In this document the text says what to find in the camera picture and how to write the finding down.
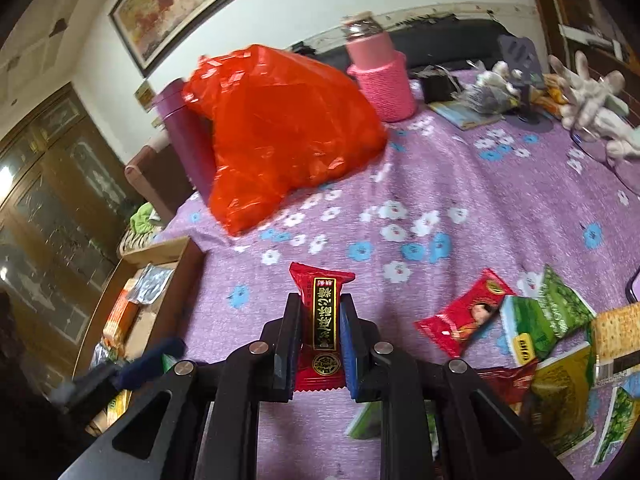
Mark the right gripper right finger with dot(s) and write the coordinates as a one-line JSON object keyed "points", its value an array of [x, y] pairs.
{"points": [[355, 347]]}

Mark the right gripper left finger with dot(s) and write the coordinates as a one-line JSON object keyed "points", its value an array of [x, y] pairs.
{"points": [[287, 349]]}

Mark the red candy packet gold label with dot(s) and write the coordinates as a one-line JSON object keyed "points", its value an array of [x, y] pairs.
{"points": [[319, 363]]}

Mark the green pea snack packet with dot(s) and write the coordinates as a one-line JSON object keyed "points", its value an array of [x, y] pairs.
{"points": [[547, 311]]}

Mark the yellow green snack packet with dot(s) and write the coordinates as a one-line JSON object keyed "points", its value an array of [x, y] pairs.
{"points": [[561, 391]]}

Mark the pink bottle with knit sleeve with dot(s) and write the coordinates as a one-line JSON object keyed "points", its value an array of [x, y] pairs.
{"points": [[378, 67]]}

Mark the red snack packet with face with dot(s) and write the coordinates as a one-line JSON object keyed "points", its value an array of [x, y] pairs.
{"points": [[453, 327]]}

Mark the cardboard box tray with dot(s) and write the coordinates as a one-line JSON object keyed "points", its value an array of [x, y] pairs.
{"points": [[157, 321]]}

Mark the silver foil packet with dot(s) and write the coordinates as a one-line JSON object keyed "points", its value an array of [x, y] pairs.
{"points": [[150, 285]]}

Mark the dark red snack packet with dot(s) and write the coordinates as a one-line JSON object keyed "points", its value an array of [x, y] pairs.
{"points": [[511, 384]]}

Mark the purple floral tablecloth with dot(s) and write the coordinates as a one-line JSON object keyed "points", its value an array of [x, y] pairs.
{"points": [[544, 211]]}

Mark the orange cracker packet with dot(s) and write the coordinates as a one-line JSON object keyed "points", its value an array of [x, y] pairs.
{"points": [[120, 319]]}

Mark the brown sofa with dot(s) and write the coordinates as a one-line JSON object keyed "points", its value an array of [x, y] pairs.
{"points": [[157, 174]]}

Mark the red plastic bag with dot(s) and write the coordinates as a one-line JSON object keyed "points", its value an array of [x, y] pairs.
{"points": [[282, 123]]}

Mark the purple thermos bottle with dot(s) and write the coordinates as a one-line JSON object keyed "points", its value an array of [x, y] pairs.
{"points": [[190, 134]]}

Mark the dark wooden cabinet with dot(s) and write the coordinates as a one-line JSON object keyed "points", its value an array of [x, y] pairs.
{"points": [[65, 205]]}

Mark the eyeglasses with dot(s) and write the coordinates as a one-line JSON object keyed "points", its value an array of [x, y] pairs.
{"points": [[612, 141]]}

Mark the white plush toy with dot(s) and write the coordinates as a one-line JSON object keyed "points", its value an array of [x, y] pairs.
{"points": [[586, 95]]}

